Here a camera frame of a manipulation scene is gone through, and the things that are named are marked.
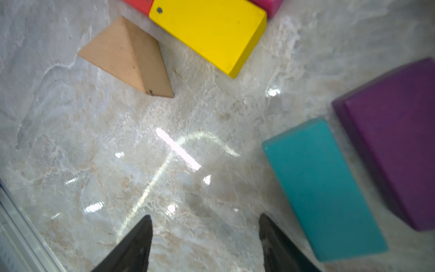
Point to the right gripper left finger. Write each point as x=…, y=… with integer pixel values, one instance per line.
x=132, y=253

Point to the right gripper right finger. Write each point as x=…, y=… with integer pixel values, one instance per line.
x=279, y=253

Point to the teal rectangular block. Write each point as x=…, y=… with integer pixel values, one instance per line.
x=323, y=194

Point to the tan wooden block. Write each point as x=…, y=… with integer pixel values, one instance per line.
x=130, y=54

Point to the yellow block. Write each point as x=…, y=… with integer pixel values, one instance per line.
x=223, y=32

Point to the magenta block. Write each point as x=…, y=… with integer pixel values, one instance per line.
x=270, y=6

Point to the red block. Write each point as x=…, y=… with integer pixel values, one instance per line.
x=143, y=6

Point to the purple block upper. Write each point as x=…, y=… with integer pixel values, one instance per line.
x=391, y=124

